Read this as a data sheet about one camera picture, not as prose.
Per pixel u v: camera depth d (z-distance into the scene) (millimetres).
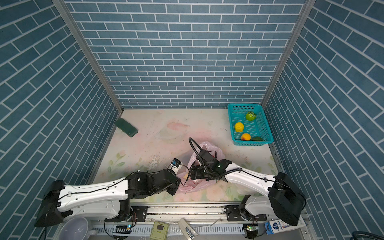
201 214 754
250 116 1090
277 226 696
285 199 416
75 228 683
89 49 867
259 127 1083
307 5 703
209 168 621
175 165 651
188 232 677
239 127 1039
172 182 540
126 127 1087
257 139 987
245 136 987
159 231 680
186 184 756
